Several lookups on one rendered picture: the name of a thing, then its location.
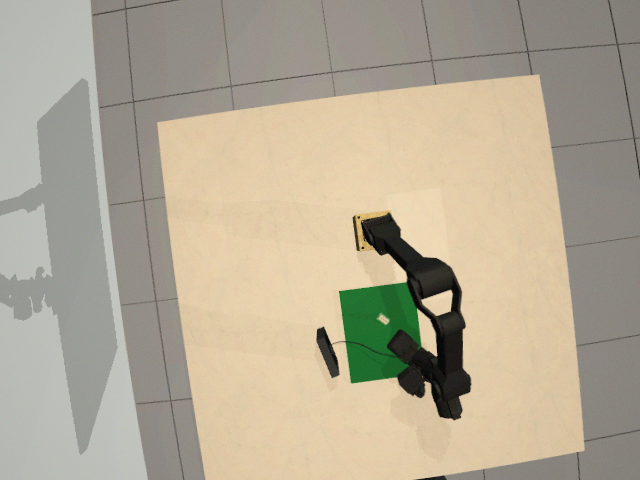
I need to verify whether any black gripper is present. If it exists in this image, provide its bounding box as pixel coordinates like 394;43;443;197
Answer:
387;330;436;378

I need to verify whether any green circuit board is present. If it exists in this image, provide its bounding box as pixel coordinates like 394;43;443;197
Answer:
339;282;422;384

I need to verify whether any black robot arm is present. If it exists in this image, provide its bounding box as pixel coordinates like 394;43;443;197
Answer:
361;214;472;421

